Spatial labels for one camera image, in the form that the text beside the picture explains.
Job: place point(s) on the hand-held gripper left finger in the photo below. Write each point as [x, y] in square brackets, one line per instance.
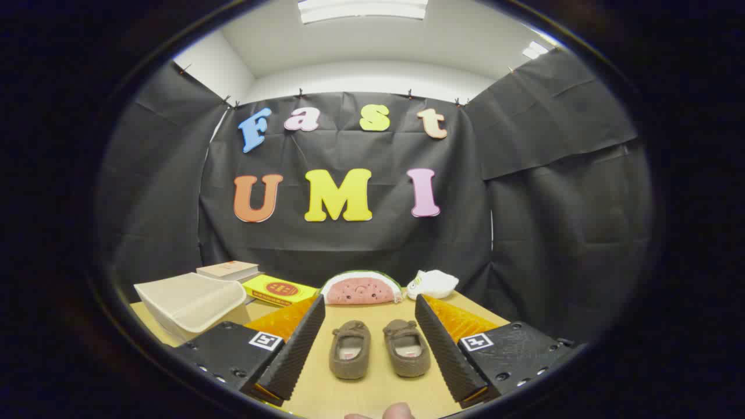
[297, 349]

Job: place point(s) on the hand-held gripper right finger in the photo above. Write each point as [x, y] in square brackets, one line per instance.
[445, 355]

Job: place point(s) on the brown shoe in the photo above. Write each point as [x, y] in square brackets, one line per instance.
[401, 331]
[349, 334]

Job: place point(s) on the cream fabric storage box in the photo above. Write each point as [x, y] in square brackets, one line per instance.
[186, 302]

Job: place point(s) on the yellow book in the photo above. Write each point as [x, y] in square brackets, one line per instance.
[279, 289]

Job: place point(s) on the white plush toy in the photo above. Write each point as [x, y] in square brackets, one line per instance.
[433, 284]

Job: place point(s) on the grey book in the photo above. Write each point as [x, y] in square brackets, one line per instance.
[247, 277]

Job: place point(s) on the watermelon slice plush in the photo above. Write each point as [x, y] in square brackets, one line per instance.
[361, 289]

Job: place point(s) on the beige book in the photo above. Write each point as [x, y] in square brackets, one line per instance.
[227, 269]

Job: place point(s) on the black backdrop cloth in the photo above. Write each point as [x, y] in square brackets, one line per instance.
[349, 250]

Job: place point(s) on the small ceiling light panel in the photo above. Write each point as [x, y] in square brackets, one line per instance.
[534, 50]

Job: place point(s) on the large ceiling light panel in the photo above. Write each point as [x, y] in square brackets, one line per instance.
[361, 9]

